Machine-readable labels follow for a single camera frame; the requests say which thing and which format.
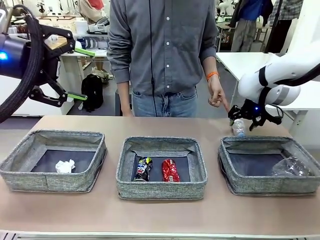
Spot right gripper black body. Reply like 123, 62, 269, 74
241, 99, 267, 120

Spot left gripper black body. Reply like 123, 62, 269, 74
0, 34, 61, 86

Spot clear plastic bottle blue cap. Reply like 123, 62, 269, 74
231, 118, 247, 138

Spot clear plastic cup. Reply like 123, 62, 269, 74
271, 156, 313, 177

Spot white paper ball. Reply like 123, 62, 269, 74
54, 158, 76, 174

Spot crushed red can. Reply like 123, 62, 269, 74
161, 158, 180, 183

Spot crushed dark blue can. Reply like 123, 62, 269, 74
133, 156, 153, 181

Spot person's right forearm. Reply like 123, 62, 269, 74
116, 82, 131, 108

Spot person's left forearm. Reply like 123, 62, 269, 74
201, 56, 218, 75

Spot person's left hand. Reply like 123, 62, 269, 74
207, 77, 231, 113

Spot black backpack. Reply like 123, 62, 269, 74
81, 73, 105, 113

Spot white desk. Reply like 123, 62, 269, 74
59, 34, 111, 76

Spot white cabinet wooden top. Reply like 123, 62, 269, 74
0, 53, 76, 117

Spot white plastic jug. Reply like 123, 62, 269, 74
74, 19, 89, 35

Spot white lattice crate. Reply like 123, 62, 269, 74
39, 15, 77, 37

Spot grey metal stool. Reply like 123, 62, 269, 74
114, 86, 124, 117

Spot beige hanging jacket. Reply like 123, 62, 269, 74
79, 0, 111, 23

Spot white table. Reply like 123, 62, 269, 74
215, 51, 320, 118

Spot grey fabric basket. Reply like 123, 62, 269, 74
0, 129, 108, 193
115, 136, 208, 200
217, 135, 320, 196

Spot background person khaki trousers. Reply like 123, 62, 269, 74
229, 0, 275, 53

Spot person in grey shirt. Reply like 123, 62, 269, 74
106, 0, 226, 118

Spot background person plaid shirt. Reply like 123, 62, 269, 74
266, 0, 305, 55

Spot thin black hanging cable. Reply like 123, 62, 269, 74
148, 0, 158, 118

